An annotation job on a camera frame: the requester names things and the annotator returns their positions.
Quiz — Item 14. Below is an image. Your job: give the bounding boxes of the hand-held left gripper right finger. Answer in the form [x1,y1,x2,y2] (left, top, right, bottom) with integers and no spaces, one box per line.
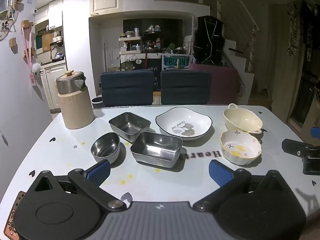
[192,160,298,212]

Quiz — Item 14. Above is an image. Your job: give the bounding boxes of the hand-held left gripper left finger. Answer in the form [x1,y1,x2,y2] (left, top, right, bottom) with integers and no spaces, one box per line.
[25,160,128,212]

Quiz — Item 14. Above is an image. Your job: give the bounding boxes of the round steel bowl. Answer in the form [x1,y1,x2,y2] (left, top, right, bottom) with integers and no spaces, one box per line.
[90,132,121,164]

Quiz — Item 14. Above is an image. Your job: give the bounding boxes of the floral bowl with yellow rim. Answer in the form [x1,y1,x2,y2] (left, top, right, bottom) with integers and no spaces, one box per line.
[220,129,262,166]

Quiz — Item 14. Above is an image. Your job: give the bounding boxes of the small rectangular steel container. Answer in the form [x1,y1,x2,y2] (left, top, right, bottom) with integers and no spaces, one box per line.
[108,112,151,143]

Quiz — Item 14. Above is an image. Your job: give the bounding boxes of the cream bowl with handles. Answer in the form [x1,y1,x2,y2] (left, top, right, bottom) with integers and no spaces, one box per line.
[223,103,263,134]

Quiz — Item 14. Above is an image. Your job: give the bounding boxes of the large rectangular steel container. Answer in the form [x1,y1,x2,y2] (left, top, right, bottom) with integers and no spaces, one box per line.
[130,131,183,168]

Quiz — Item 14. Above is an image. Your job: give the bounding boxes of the white leaf print plate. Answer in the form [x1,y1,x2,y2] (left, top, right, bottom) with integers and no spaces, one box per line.
[155,107,213,141]

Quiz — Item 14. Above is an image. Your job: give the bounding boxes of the beige kettle with steel lid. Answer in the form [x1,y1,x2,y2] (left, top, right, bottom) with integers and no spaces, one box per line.
[56,70,95,130]

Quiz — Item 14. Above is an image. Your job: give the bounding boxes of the dark trash bin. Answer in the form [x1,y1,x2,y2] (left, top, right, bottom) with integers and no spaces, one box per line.
[91,95,103,109]

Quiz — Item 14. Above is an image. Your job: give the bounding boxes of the maroon sofa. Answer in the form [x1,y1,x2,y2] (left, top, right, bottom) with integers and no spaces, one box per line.
[187,64,244,105]

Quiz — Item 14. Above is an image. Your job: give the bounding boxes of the dark blue chair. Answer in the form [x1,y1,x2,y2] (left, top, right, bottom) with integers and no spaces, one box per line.
[100,69,154,107]
[160,69,212,105]

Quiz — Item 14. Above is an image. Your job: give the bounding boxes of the white kitchen base cabinets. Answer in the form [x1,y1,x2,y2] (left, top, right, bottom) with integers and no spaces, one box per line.
[40,62,68,110]

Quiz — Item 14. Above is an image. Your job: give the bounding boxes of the floral curtain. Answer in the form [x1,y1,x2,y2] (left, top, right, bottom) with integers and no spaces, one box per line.
[287,0,315,57]

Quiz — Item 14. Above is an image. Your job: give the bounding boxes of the black chalkboard sign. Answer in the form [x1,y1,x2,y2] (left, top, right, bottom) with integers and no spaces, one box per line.
[146,59,163,92]

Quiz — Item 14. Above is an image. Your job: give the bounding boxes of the teal plate sign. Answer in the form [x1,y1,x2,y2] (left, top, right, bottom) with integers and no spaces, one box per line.
[162,56,189,69]

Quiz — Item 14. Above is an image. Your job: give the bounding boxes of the white staircase with railing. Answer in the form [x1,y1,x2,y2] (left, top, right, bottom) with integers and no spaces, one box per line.
[222,0,260,73]

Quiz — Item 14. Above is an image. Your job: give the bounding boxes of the white storage shelf rack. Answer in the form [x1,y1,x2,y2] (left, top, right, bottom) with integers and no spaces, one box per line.
[119,36,143,55]

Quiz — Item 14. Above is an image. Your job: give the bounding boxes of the black vest with white trim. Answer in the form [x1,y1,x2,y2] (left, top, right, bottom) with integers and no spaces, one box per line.
[194,16,225,65]

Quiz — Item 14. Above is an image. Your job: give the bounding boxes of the pink lanyard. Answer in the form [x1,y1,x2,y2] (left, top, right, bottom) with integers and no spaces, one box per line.
[22,27,42,87]

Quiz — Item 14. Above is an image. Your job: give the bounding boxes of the wall photo collage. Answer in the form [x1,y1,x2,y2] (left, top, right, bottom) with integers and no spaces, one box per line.
[0,0,25,42]

